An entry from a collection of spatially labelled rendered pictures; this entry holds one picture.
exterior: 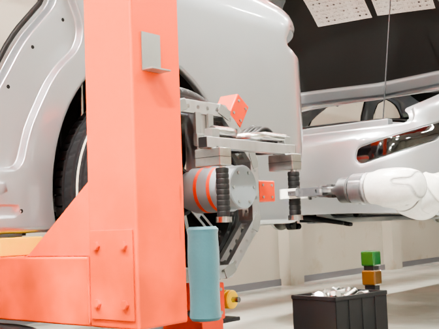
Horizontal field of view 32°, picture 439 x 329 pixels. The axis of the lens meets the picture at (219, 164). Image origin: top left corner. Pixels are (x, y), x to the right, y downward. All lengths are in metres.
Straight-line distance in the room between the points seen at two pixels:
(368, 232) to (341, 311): 9.58
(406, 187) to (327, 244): 8.28
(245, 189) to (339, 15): 3.61
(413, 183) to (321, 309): 0.46
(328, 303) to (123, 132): 0.62
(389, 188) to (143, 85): 0.75
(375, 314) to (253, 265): 7.03
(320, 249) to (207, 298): 8.09
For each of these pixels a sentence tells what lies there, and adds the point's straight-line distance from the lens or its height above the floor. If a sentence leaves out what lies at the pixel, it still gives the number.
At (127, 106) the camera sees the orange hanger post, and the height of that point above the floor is 1.01.
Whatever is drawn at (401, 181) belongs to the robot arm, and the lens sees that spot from 2.10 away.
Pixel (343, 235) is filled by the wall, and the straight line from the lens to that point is 10.75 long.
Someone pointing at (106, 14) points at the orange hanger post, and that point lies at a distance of 1.82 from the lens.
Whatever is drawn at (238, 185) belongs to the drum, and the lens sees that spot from 2.20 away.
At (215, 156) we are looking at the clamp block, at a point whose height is 0.92.
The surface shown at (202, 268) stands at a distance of 2.13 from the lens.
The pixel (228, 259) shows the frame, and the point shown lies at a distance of 2.41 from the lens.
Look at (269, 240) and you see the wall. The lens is 9.20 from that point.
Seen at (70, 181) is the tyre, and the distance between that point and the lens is 2.25.
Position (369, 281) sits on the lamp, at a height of 0.58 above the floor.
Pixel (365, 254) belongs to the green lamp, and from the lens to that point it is 2.06.
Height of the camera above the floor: 0.74
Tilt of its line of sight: 5 degrees up
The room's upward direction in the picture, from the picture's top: 2 degrees counter-clockwise
